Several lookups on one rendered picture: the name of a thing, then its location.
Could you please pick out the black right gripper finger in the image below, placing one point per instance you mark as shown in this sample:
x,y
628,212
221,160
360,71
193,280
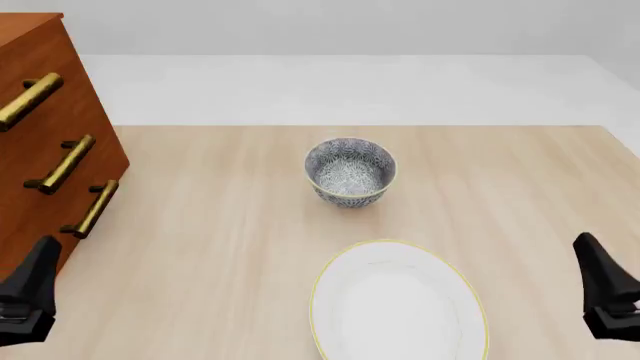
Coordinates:
x,y
602,270

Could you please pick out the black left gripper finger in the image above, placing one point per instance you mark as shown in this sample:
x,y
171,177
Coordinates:
x,y
35,270

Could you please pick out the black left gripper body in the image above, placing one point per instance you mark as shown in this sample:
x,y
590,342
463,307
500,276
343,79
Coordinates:
x,y
22,330

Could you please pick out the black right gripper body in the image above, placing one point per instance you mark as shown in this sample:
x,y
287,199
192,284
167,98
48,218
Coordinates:
x,y
617,324

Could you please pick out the wooden cabinet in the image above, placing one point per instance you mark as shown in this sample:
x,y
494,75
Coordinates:
x,y
75,112

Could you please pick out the white plate with yellow rim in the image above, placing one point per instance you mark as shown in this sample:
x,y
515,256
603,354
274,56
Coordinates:
x,y
400,303

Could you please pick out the blue patterned bowl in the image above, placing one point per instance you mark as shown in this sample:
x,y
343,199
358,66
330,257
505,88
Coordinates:
x,y
350,176

